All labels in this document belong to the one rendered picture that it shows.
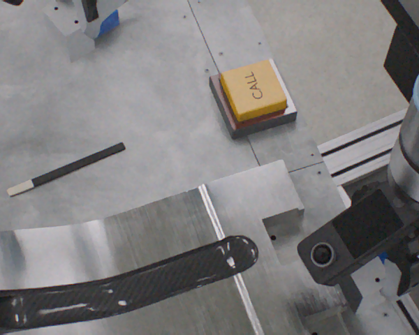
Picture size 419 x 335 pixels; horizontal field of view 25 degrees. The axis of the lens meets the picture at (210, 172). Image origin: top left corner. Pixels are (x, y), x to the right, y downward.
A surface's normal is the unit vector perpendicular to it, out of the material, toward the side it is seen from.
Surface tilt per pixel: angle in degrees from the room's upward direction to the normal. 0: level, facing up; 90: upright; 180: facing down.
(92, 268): 18
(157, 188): 0
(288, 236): 0
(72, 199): 0
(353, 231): 33
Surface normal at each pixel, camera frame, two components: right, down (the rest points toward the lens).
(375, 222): -0.47, -0.18
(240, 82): 0.02, -0.47
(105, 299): 0.33, -0.52
